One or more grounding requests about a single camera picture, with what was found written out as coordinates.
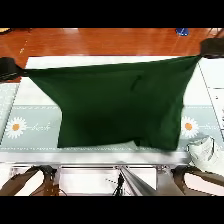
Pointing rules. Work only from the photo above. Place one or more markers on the dark green T-shirt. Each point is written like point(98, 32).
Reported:
point(116, 103)

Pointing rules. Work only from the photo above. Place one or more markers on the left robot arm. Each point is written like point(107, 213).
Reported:
point(8, 68)

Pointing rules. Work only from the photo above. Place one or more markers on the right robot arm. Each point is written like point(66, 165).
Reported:
point(213, 48)

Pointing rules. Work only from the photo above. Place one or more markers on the pale green garment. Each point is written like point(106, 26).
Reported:
point(205, 155)

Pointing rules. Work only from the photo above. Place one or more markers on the silver frame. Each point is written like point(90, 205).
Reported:
point(136, 185)

